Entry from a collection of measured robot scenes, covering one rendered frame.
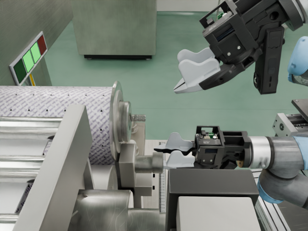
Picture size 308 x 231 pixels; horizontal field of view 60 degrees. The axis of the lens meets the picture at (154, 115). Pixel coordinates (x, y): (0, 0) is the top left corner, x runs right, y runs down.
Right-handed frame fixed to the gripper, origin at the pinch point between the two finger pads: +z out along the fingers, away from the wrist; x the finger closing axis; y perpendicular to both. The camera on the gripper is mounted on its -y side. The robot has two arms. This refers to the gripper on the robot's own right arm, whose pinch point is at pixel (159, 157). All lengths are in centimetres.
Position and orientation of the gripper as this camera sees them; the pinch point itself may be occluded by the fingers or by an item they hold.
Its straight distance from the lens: 64.4
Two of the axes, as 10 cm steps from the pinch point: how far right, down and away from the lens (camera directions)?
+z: -10.0, -0.1, 0.1
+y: 0.0, -7.8, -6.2
